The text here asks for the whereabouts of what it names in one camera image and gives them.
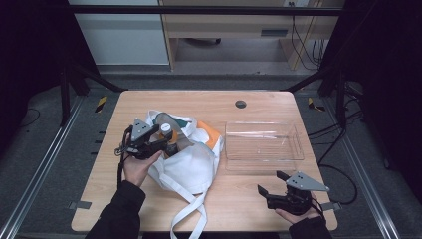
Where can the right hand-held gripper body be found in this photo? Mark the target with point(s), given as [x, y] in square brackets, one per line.
[303, 182]

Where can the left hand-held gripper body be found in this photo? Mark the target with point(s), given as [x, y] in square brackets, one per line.
[141, 131]

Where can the bottle with white cap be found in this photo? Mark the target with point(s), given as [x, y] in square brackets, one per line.
[166, 127]

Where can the white tote bag coloured patches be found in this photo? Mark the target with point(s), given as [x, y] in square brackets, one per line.
[192, 166]

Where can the person's right hand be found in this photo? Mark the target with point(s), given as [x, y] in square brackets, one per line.
[297, 218]

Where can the person's left hand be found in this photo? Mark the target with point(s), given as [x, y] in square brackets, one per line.
[137, 169]

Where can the grey tape strip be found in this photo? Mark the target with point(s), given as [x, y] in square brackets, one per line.
[331, 206]
[80, 204]

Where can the clear plastic box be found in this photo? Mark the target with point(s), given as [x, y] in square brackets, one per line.
[263, 144]

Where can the yellow black striped tape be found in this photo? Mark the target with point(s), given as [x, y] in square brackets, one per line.
[313, 104]
[101, 104]

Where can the white cabinet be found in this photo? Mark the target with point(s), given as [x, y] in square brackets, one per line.
[122, 36]

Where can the light wooden desk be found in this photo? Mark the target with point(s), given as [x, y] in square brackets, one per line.
[232, 26]

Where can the aluminium floor rail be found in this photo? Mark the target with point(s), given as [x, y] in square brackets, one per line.
[36, 172]
[365, 179]

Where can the black frame post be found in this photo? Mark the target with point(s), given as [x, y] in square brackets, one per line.
[65, 96]

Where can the black horizontal frame bar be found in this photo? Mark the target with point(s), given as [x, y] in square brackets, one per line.
[199, 10]

